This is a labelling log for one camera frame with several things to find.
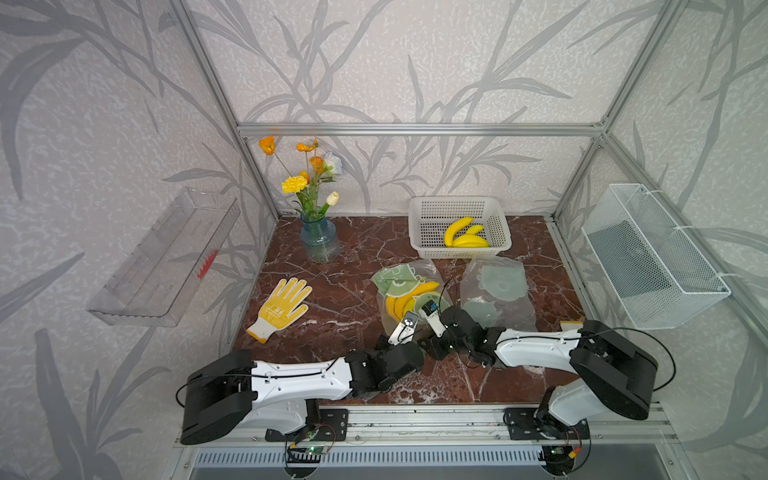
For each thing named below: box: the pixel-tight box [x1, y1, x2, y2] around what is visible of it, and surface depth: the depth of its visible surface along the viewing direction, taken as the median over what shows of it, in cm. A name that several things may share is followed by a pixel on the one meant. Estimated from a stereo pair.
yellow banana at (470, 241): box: [453, 234, 489, 248], surface depth 107 cm
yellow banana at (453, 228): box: [444, 217, 474, 247], surface depth 117 cm
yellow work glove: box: [246, 277, 313, 344], surface depth 96 cm
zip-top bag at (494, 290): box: [460, 256, 538, 332], surface depth 98 cm
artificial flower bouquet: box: [258, 136, 343, 222], surface depth 96 cm
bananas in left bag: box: [385, 282, 440, 323], surface depth 95 cm
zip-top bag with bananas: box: [370, 260, 452, 337], surface depth 96 cm
